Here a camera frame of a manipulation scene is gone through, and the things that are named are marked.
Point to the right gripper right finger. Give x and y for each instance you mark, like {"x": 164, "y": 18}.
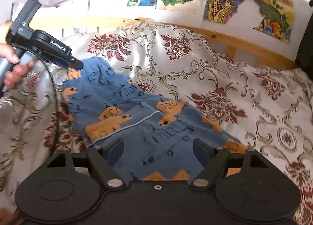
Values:
{"x": 213, "y": 160}

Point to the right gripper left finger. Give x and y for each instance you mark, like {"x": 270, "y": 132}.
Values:
{"x": 102, "y": 160}

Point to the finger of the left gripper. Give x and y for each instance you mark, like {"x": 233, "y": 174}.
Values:
{"x": 73, "y": 63}

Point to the blue orange patterned pants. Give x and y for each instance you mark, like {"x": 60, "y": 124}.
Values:
{"x": 157, "y": 132}

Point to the floral cream bedspread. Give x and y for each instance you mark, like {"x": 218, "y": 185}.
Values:
{"x": 266, "y": 109}

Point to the dark hanging clothes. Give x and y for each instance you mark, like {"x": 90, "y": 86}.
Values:
{"x": 304, "y": 57}

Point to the landscape field painting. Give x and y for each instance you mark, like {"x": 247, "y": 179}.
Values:
{"x": 278, "y": 17}

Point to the wooden bed frame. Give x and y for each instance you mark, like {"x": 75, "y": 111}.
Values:
{"x": 265, "y": 56}

